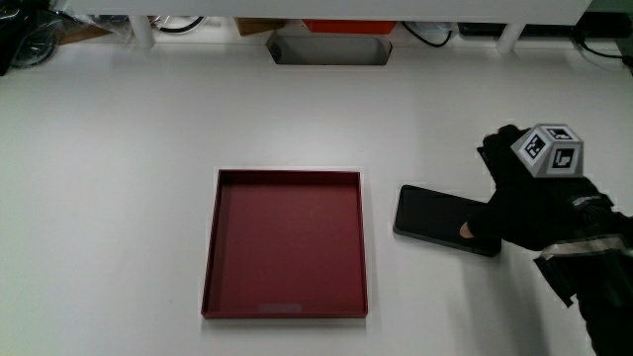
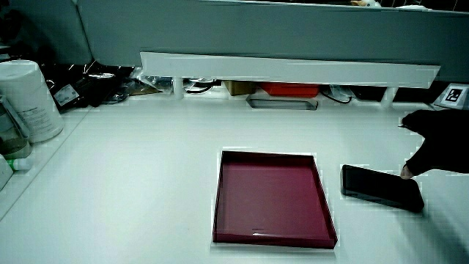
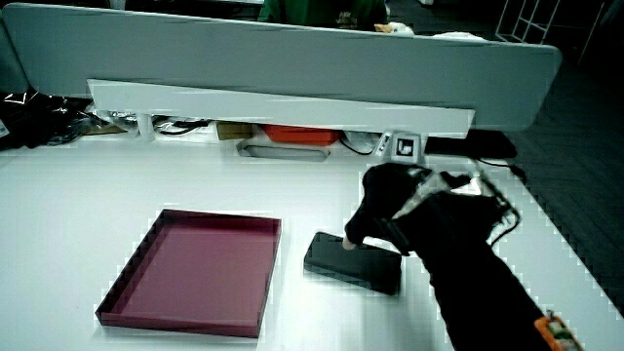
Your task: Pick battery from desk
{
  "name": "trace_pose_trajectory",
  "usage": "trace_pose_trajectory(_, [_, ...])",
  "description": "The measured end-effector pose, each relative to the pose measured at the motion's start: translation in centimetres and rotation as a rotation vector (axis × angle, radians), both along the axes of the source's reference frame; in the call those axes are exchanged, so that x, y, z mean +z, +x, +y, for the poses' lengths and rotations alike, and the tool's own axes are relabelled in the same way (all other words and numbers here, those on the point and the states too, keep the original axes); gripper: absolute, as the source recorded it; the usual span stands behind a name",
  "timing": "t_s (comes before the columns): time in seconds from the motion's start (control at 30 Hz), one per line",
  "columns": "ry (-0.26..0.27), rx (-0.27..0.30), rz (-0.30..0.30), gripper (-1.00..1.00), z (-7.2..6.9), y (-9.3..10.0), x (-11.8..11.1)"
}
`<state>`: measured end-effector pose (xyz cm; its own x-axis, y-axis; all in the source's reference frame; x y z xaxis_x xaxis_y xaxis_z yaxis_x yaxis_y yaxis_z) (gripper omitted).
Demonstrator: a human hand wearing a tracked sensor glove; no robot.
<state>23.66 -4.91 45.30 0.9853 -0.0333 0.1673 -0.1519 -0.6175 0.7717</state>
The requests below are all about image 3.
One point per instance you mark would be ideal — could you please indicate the person's right hand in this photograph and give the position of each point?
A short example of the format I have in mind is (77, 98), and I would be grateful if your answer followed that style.
(385, 195)

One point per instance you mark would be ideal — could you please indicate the black battery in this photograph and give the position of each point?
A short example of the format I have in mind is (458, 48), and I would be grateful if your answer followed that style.
(356, 265)

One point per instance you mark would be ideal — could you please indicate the person's right forearm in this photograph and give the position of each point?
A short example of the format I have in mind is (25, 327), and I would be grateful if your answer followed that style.
(468, 273)

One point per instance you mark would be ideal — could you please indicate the gray desk partition panel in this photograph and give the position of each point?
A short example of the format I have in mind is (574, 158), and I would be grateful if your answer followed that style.
(292, 63)

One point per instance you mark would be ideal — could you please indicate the white desk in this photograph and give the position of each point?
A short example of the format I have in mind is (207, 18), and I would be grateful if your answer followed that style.
(146, 185)

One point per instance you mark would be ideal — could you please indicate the clear plastic bag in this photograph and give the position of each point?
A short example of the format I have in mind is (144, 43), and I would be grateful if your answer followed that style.
(362, 141)

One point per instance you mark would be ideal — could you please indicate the orange box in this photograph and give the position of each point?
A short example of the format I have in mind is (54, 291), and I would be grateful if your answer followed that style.
(300, 134)

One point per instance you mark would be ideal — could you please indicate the white monitor riser shelf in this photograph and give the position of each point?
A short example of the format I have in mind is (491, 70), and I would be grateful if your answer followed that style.
(273, 109)

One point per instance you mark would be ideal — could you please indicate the brown cardboard box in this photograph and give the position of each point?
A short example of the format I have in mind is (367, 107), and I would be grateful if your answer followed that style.
(234, 130)

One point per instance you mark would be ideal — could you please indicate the maroon shallow tray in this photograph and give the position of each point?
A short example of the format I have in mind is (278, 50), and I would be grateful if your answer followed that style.
(200, 273)

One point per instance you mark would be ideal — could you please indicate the orange wrist device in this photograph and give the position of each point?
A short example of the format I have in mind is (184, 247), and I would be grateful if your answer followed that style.
(556, 334)

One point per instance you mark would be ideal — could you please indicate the white metal rack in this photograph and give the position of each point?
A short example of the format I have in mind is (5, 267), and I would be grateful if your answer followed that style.
(531, 22)

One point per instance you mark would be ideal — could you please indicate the black plastic bags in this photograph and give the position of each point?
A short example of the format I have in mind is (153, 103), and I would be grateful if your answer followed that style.
(34, 119)

